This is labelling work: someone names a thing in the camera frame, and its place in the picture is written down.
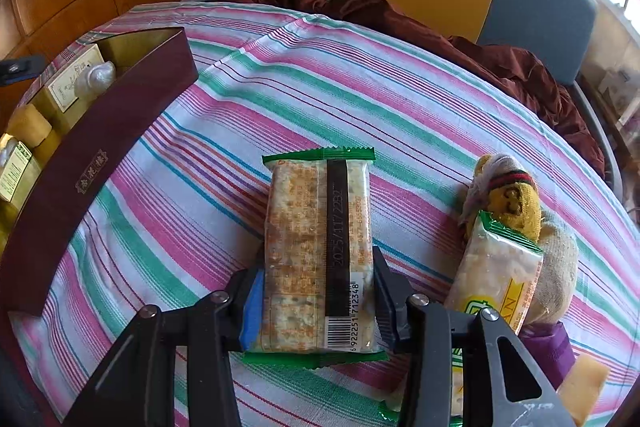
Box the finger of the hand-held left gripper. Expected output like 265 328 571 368
0 54 47 84

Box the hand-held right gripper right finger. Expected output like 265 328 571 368
372 247 576 427

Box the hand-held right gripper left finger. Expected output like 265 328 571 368
62 267 266 427

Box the green cracker packet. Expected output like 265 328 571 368
242 146 391 369

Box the maroon gift box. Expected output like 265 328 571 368
0 27 200 318

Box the white carton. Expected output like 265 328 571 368
37 44 106 114

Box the small green carton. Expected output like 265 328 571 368
0 142 43 202

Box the cracker packet with yellow label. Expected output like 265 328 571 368
380 209 545 427

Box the yellow striped sock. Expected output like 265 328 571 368
459 153 546 243

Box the purple pouch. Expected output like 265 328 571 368
520 322 578 388

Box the maroon blanket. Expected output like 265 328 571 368
222 0 606 180

